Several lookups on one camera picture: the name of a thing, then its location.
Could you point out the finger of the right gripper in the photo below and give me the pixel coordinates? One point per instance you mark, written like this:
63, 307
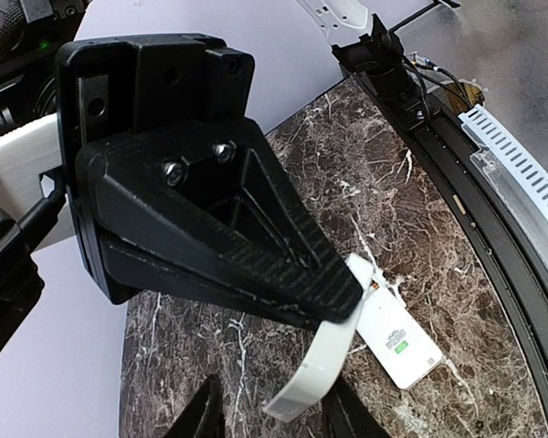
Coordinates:
130, 271

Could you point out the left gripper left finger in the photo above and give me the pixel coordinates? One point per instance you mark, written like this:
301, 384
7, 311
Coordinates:
203, 416

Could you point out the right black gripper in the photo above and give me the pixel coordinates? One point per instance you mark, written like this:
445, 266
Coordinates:
211, 198

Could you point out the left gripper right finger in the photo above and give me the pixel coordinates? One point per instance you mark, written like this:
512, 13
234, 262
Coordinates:
345, 416

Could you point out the white battery cover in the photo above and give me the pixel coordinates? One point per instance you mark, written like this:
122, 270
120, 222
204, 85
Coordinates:
323, 362

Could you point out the white remote control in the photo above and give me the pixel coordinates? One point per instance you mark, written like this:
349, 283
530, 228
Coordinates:
402, 347

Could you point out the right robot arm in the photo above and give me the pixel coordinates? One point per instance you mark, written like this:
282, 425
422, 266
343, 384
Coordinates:
31, 33

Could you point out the clear acrylic plate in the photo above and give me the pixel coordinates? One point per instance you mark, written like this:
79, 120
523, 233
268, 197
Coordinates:
515, 198

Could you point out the black front rail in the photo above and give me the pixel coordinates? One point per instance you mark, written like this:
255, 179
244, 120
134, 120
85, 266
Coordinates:
397, 84

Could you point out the white slotted cable duct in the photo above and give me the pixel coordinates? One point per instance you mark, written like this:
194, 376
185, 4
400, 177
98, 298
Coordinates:
488, 133

